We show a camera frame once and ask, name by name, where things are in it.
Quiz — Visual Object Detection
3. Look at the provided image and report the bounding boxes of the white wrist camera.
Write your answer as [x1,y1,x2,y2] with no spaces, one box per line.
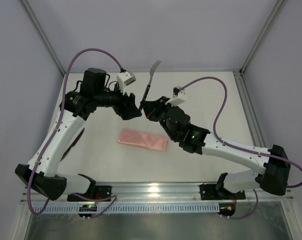
[116,71,136,93]
[165,86,187,107]

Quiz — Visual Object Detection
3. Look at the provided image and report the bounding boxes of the frame post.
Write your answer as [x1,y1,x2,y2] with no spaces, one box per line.
[239,0,287,74]
[18,0,66,76]

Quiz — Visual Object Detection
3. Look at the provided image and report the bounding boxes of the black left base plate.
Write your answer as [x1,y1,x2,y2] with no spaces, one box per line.
[67,185,112,202]

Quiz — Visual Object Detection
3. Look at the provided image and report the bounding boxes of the aluminium right side rail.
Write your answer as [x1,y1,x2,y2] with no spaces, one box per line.
[233,70,273,148]

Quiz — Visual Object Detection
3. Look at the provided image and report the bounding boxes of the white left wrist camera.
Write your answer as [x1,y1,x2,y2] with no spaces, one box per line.
[116,71,136,93]

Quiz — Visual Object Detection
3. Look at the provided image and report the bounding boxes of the aluminium front rail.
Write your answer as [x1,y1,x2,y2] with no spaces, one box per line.
[20,181,295,205]

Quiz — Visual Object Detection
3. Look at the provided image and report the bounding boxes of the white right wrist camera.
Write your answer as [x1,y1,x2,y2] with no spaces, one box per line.
[165,86,187,107]

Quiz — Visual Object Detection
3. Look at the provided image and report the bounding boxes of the controller board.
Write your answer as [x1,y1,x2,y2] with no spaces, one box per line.
[217,203,236,218]
[78,204,97,218]

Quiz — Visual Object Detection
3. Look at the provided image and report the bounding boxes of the left frame post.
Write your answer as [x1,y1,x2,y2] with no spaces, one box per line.
[18,0,66,76]

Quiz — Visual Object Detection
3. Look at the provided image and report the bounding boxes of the slotted cable duct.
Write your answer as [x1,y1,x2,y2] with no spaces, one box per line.
[43,202,219,214]

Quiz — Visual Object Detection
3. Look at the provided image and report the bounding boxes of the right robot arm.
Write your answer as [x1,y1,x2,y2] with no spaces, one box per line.
[141,96,291,200]

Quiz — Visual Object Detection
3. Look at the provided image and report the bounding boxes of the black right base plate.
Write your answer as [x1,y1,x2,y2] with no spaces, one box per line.
[199,183,246,201]

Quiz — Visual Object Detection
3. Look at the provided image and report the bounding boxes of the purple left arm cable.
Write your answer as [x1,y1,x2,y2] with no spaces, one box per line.
[27,48,127,220]

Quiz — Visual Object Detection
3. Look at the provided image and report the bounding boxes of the right frame post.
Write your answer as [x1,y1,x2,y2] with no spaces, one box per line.
[239,0,287,74]

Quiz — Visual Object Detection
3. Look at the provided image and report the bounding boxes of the metal fork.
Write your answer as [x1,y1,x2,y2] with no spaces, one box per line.
[138,59,162,112]

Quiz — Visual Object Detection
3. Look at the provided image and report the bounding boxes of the aluminium rail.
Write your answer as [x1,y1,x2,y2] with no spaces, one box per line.
[20,181,295,205]
[233,70,273,148]

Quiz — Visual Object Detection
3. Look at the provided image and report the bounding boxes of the pink satin napkin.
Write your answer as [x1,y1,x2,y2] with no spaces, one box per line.
[117,129,169,152]

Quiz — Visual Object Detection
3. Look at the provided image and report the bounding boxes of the left controller board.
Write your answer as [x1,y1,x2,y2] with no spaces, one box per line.
[78,204,97,218]

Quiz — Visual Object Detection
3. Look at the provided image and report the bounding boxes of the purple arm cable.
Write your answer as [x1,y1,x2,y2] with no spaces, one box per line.
[178,76,302,221]
[27,48,127,220]

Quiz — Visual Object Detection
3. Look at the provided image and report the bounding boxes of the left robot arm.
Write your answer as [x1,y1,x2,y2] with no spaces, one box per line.
[15,68,142,201]

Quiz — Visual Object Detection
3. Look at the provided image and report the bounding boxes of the right controller board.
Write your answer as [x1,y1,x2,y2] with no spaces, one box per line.
[217,203,236,218]

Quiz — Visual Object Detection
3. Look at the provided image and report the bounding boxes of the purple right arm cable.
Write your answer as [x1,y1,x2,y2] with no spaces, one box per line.
[178,76,302,221]

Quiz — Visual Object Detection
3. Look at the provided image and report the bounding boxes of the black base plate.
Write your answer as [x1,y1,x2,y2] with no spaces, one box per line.
[67,185,112,202]
[199,183,246,201]

